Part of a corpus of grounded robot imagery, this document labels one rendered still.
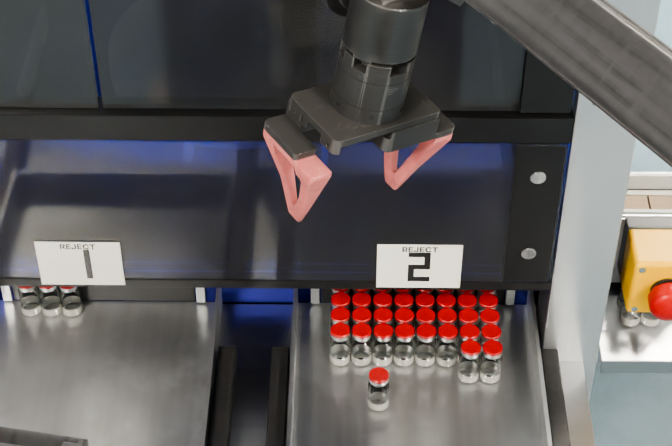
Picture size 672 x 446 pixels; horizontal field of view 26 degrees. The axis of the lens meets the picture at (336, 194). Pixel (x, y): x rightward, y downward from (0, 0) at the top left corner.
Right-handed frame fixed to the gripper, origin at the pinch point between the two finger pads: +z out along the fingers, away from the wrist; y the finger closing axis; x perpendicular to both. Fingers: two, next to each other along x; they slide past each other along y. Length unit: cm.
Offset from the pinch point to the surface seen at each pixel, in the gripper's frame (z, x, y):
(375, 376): 32.1, -3.9, -13.4
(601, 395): 113, -35, -107
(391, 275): 23.8, -8.8, -17.1
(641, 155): 108, -81, -160
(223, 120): 7.0, -19.4, -1.3
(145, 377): 40.5, -20.3, 3.0
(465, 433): 35.2, 4.5, -19.5
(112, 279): 29.4, -25.0, 5.3
